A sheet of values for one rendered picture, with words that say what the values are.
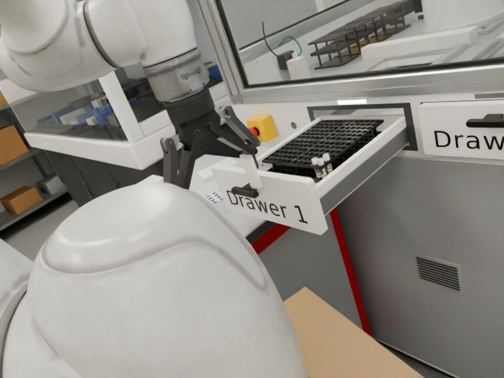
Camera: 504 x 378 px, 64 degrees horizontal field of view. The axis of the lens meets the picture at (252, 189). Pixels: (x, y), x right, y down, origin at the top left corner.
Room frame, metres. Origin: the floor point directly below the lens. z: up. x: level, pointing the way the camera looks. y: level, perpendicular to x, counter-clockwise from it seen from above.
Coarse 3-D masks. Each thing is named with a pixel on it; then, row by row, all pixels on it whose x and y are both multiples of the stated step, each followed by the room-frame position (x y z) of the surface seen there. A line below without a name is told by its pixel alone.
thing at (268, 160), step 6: (264, 162) 0.85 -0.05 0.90; (270, 162) 0.83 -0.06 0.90; (276, 162) 0.82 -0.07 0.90; (282, 162) 0.80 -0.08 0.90; (288, 162) 0.79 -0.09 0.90; (294, 162) 0.79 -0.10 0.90; (300, 162) 0.78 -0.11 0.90; (306, 162) 0.76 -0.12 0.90; (324, 162) 0.73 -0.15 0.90; (312, 168) 0.73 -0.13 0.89; (318, 168) 0.72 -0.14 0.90
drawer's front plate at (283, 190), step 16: (224, 176) 0.81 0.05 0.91; (240, 176) 0.77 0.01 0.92; (272, 176) 0.68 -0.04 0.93; (288, 176) 0.66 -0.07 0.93; (224, 192) 0.84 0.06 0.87; (272, 192) 0.69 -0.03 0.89; (288, 192) 0.66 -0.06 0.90; (304, 192) 0.62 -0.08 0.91; (240, 208) 0.80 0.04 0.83; (256, 208) 0.75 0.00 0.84; (288, 208) 0.67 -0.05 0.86; (304, 208) 0.63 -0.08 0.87; (320, 208) 0.62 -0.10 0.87; (288, 224) 0.68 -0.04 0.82; (304, 224) 0.64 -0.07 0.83; (320, 224) 0.61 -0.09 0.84
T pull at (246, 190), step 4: (248, 184) 0.73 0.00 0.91; (232, 188) 0.74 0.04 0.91; (236, 188) 0.73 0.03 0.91; (240, 188) 0.72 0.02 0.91; (244, 188) 0.71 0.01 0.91; (248, 188) 0.71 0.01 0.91; (252, 188) 0.71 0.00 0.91; (232, 192) 0.74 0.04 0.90; (236, 192) 0.73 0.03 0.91; (240, 192) 0.72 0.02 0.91; (244, 192) 0.70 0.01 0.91; (248, 192) 0.69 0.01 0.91; (252, 192) 0.69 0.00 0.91; (256, 192) 0.69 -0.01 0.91; (248, 196) 0.70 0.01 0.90; (252, 196) 0.69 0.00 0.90; (256, 196) 0.68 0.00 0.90
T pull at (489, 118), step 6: (492, 114) 0.64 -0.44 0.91; (498, 114) 0.64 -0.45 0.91; (468, 120) 0.65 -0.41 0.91; (474, 120) 0.64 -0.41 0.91; (480, 120) 0.64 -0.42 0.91; (486, 120) 0.63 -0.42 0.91; (492, 120) 0.62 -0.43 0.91; (498, 120) 0.61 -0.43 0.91; (468, 126) 0.65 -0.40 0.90; (474, 126) 0.64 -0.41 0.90; (480, 126) 0.63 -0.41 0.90; (486, 126) 0.63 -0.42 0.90; (492, 126) 0.62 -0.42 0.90; (498, 126) 0.61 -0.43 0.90
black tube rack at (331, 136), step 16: (320, 128) 0.92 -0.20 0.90; (336, 128) 0.88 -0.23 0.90; (352, 128) 0.86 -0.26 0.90; (368, 128) 0.82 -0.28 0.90; (288, 144) 0.90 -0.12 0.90; (304, 144) 0.86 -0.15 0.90; (320, 144) 0.82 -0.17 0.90; (336, 144) 0.80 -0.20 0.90; (352, 144) 0.77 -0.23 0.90; (336, 160) 0.78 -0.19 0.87; (304, 176) 0.76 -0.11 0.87
